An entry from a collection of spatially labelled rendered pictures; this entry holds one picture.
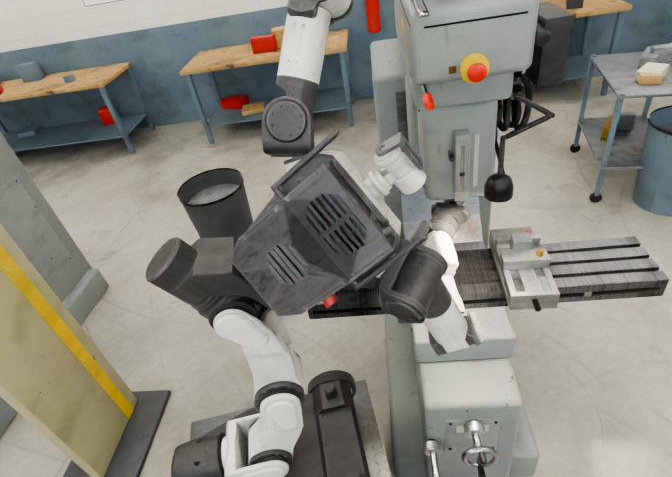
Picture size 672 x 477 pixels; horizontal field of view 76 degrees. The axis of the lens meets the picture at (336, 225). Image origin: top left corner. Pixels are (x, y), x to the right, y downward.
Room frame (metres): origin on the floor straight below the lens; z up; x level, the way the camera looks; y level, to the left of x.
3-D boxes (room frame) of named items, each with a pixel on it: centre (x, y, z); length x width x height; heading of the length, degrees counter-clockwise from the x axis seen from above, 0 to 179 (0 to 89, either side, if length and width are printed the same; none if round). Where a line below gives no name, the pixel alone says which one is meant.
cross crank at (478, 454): (0.65, -0.32, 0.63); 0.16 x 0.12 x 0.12; 171
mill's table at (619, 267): (1.13, -0.46, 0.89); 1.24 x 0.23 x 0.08; 81
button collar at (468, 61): (0.92, -0.36, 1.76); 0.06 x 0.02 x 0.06; 81
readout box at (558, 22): (1.39, -0.78, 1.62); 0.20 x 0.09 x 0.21; 171
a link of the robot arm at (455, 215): (1.07, -0.34, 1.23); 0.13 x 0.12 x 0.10; 56
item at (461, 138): (1.03, -0.38, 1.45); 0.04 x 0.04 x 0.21; 81
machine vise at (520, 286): (1.08, -0.62, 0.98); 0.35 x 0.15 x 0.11; 169
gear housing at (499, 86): (1.18, -0.40, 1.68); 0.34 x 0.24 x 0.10; 171
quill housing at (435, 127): (1.15, -0.40, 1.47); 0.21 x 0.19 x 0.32; 81
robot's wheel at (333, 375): (1.03, 0.15, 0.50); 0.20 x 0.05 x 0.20; 93
